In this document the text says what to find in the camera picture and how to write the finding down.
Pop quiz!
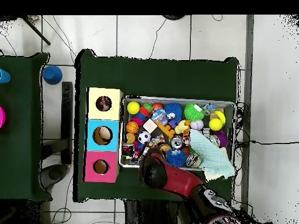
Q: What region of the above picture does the shallow clear mesh bin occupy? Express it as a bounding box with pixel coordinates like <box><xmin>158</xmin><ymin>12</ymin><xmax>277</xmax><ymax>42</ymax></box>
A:
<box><xmin>119</xmin><ymin>95</ymin><xmax>237</xmax><ymax>173</ymax></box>

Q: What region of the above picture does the wooden box with three holes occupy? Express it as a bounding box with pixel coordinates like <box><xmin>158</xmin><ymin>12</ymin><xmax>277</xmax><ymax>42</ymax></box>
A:
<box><xmin>84</xmin><ymin>86</ymin><xmax>124</xmax><ymax>184</ymax></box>

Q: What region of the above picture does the blue spiky rubber ball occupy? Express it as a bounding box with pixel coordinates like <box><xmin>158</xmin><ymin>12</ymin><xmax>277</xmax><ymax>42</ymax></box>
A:
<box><xmin>165</xmin><ymin>149</ymin><xmax>187</xmax><ymax>169</ymax></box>

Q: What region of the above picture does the light blue cup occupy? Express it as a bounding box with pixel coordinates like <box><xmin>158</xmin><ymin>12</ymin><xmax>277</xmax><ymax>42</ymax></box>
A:
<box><xmin>0</xmin><ymin>68</ymin><xmax>11</xmax><ymax>85</ymax></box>

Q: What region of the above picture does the dark green table cloth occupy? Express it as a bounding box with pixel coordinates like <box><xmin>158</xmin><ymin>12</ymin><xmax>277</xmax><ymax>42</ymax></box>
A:
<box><xmin>0</xmin><ymin>51</ymin><xmax>51</xmax><ymax>202</ymax></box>
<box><xmin>74</xmin><ymin>48</ymin><xmax>240</xmax><ymax>206</ymax></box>

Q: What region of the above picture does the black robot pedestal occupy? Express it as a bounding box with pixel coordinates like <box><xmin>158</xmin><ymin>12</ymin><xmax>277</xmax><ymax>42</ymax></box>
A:
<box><xmin>123</xmin><ymin>199</ymin><xmax>187</xmax><ymax>224</ymax></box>

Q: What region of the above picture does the small basketball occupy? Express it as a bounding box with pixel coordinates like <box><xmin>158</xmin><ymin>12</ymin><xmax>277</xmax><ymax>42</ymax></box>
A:
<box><xmin>126</xmin><ymin>121</ymin><xmax>140</xmax><ymax>135</ymax></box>

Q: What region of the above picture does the pink round object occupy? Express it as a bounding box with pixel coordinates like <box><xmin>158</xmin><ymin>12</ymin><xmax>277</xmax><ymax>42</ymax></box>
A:
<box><xmin>0</xmin><ymin>106</ymin><xmax>6</xmax><ymax>130</ymax></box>

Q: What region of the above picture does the small soccer ball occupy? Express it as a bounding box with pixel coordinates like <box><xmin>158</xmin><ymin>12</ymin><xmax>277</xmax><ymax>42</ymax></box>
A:
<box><xmin>138</xmin><ymin>131</ymin><xmax>152</xmax><ymax>145</ymax></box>

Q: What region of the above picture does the small baseball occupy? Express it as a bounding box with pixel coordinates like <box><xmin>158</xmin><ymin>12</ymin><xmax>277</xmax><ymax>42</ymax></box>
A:
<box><xmin>190</xmin><ymin>120</ymin><xmax>204</xmax><ymax>131</ymax></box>

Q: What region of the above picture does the person's foot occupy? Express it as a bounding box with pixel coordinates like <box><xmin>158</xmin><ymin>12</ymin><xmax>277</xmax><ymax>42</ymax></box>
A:
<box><xmin>162</xmin><ymin>15</ymin><xmax>187</xmax><ymax>22</ymax></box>

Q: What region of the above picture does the mint green cloth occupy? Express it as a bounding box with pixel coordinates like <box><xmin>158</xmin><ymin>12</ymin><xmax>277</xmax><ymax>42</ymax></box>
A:
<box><xmin>189</xmin><ymin>129</ymin><xmax>236</xmax><ymax>180</ymax></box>

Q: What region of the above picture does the green fuzzy toy with eyes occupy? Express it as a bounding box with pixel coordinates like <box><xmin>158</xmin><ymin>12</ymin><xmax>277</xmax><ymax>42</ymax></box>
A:
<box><xmin>183</xmin><ymin>103</ymin><xmax>206</xmax><ymax>122</ymax></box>

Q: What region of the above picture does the plain wooden block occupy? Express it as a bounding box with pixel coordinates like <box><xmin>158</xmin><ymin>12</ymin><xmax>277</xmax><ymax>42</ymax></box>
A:
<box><xmin>142</xmin><ymin>118</ymin><xmax>159</xmax><ymax>134</ymax></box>

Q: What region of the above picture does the purple spiky toy with eyes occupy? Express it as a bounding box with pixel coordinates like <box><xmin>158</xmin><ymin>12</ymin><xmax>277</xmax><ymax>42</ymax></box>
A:
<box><xmin>214</xmin><ymin>130</ymin><xmax>230</xmax><ymax>148</ymax></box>

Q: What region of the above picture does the yellow ball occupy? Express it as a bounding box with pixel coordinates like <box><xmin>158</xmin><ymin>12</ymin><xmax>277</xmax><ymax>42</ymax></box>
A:
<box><xmin>127</xmin><ymin>100</ymin><xmax>141</xmax><ymax>115</ymax></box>
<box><xmin>208</xmin><ymin>117</ymin><xmax>223</xmax><ymax>131</ymax></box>

